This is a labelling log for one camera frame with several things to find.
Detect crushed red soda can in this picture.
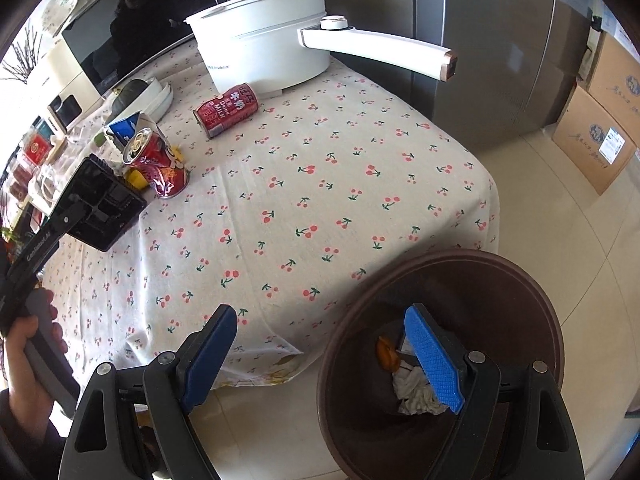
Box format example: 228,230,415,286
122,127,189,198

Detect lower cardboard box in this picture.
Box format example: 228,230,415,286
552,86,636,195

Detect yellow green sponge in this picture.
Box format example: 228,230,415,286
124,168,150,191

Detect cherry print tablecloth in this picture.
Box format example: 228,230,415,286
44,44,499,387

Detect black plastic food tray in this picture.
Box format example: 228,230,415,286
58,154,148,252

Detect cream handled baking dish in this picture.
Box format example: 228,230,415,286
106,77,163,124

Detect person's left hand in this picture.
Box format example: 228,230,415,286
4,286,68,441

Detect dark green pumpkin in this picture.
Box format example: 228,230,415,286
112,79,149,116

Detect dried branches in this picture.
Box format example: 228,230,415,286
1,23,42,84

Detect upper cardboard box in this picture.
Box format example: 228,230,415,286
586,32,640,145

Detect black microwave oven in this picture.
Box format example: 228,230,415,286
61,0,228,94

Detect stacked white plates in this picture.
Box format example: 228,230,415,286
142,84,174,122

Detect white tissue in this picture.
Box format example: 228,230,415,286
393,361,448,415

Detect white electric cooking pot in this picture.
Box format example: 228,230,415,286
186,0,457,96

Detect orange peel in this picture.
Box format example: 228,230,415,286
375,336,401,374

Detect cream air fryer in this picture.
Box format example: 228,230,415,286
29,38,103,136

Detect blue biscuit box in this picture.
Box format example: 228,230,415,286
106,112,164,152

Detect red label jar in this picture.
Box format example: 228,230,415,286
23,131,52,166

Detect brown plastic trash bin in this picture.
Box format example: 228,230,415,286
318,249,584,479

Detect red milk drink can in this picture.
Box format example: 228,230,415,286
193,84,258,140

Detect cardboard box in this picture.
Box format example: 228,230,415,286
586,32,640,145
552,86,636,195

